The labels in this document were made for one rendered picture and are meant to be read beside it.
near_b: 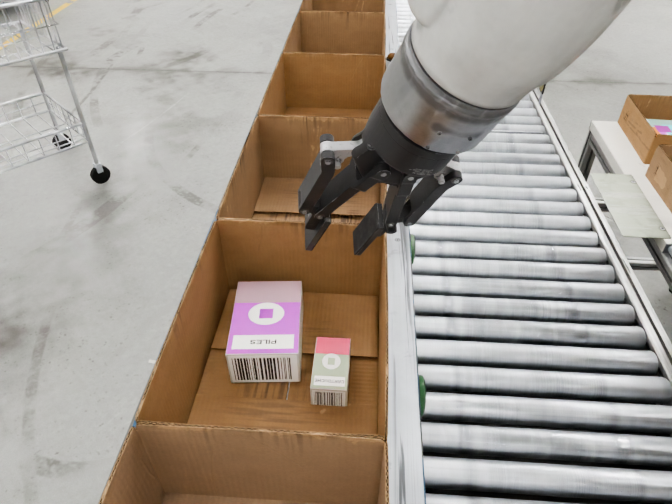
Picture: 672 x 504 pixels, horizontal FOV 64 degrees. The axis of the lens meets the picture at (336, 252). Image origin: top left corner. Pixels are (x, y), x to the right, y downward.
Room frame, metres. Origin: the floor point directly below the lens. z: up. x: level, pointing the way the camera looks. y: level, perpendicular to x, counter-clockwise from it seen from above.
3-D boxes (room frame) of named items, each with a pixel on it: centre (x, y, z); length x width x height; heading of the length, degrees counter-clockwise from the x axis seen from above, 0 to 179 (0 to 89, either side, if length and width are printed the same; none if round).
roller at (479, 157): (1.47, -0.45, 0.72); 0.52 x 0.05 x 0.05; 86
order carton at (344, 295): (0.53, 0.07, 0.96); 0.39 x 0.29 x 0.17; 176
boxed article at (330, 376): (0.52, 0.01, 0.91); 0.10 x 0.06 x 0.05; 176
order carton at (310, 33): (1.69, -0.01, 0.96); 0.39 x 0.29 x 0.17; 176
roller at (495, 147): (1.54, -0.45, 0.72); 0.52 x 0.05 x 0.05; 86
